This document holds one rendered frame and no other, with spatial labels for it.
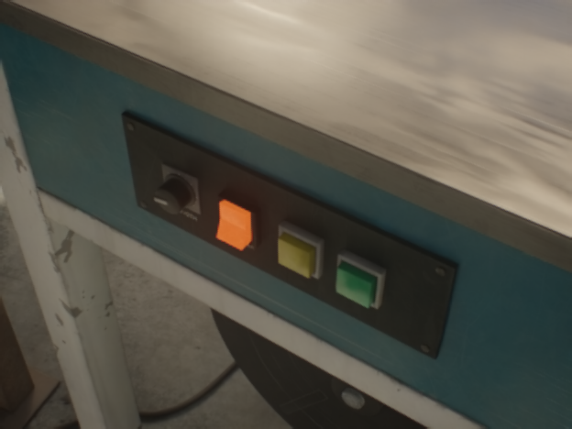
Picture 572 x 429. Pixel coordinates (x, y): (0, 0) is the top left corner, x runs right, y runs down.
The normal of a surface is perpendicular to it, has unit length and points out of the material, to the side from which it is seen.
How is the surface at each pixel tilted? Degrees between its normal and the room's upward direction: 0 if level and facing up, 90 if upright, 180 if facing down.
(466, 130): 0
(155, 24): 0
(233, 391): 0
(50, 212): 90
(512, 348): 90
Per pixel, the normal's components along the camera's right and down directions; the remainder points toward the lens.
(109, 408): 0.83, 0.40
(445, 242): -0.56, 0.59
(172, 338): 0.00, -0.71
